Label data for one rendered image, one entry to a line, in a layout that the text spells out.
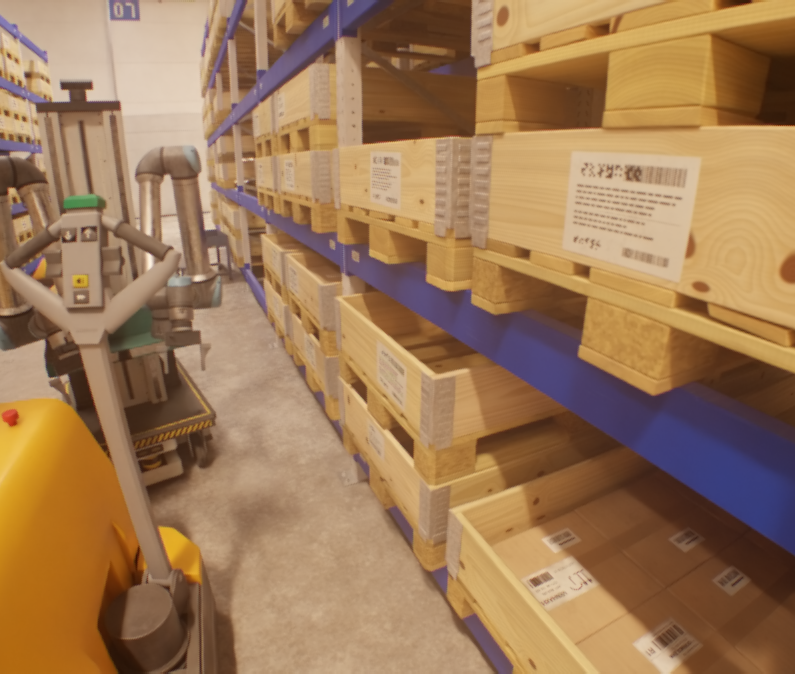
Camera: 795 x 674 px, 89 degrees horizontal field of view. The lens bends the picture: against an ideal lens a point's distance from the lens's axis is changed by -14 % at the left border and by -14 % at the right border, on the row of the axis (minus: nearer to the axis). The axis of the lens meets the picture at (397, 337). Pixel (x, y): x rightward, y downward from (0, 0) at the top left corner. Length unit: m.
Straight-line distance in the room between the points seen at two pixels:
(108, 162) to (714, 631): 2.67
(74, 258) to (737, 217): 1.14
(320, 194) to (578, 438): 1.36
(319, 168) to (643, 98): 1.50
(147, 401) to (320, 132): 1.62
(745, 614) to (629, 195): 1.09
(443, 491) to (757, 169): 1.08
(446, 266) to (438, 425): 0.42
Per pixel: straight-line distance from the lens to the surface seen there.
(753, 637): 1.41
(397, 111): 2.12
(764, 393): 2.41
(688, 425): 0.73
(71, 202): 1.16
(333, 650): 1.75
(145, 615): 1.40
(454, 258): 1.06
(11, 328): 2.18
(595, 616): 1.29
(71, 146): 2.41
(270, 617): 1.86
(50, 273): 1.17
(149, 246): 1.06
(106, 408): 1.20
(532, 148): 0.82
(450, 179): 1.03
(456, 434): 1.28
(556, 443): 1.57
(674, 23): 0.67
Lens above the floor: 1.46
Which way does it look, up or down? 21 degrees down
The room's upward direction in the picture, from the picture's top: straight up
